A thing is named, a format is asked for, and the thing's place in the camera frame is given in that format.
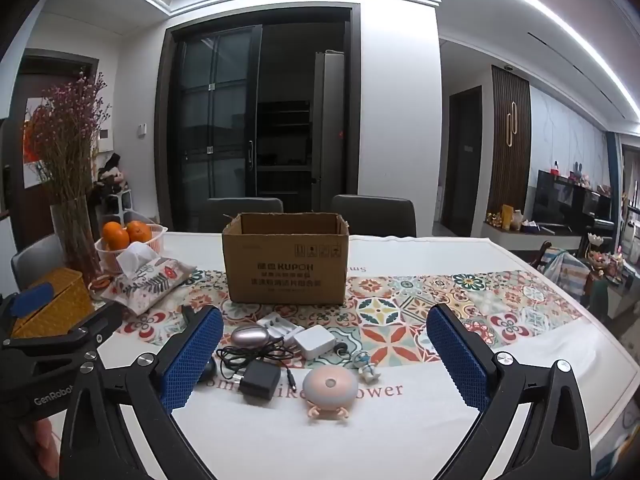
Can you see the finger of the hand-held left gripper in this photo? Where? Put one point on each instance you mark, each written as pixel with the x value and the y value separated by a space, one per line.
pixel 95 327
pixel 32 299

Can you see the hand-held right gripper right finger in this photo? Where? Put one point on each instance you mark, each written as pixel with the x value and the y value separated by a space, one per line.
pixel 457 360

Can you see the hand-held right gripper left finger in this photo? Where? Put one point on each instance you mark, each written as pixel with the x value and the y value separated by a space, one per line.
pixel 195 360

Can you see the silver egg-shaped device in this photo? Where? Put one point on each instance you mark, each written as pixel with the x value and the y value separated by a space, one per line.
pixel 250 337

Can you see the white power adapter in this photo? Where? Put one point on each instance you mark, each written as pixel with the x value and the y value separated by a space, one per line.
pixel 312 342

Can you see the brown cardboard box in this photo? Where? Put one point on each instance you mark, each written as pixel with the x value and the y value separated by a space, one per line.
pixel 285 270

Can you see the person's left hand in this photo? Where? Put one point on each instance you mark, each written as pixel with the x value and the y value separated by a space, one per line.
pixel 44 442

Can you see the yellow woven box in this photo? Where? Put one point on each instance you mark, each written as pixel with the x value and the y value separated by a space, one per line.
pixel 60 295

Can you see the light grey chair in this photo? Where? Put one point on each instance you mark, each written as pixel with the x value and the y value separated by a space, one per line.
pixel 35 260

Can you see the floral tissue pack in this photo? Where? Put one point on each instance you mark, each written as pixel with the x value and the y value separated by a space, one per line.
pixel 150 280

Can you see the glass vase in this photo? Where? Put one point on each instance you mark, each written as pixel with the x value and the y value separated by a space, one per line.
pixel 75 240

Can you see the small astronaut figurine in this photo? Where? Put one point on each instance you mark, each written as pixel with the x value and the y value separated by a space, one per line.
pixel 367 366

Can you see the orange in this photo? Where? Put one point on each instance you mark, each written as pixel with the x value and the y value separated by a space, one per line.
pixel 140 231
pixel 115 236

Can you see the white battery charger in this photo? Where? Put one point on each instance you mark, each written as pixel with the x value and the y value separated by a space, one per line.
pixel 287 332

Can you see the white fruit basket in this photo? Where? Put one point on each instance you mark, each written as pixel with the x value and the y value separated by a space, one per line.
pixel 156 242

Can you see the small black earbud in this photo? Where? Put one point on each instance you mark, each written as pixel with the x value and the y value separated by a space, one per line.
pixel 341 350

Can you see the white shelf with plush toys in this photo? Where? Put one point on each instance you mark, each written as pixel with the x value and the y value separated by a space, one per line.
pixel 117 200

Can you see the pink round toy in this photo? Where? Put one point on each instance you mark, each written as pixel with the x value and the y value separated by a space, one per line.
pixel 330 387

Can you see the white television cabinet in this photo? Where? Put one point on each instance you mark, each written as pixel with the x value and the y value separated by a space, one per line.
pixel 515 241

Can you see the chair draped with striped cloth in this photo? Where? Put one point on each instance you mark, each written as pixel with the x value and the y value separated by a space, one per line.
pixel 565 270

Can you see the dark grey dining chair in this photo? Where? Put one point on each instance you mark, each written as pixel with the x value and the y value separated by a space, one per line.
pixel 240 207
pixel 375 212

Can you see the dried purple flowers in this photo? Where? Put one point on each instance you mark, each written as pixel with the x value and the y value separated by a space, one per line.
pixel 70 135

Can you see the black television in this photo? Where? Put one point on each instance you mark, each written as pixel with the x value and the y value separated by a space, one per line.
pixel 560 200

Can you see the dark interior door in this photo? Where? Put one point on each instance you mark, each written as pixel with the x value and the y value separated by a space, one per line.
pixel 465 160

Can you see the black sliding glass door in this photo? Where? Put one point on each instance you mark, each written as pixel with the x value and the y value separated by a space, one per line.
pixel 215 110

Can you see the slatted wood wall panel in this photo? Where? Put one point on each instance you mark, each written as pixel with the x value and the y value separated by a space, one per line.
pixel 522 170

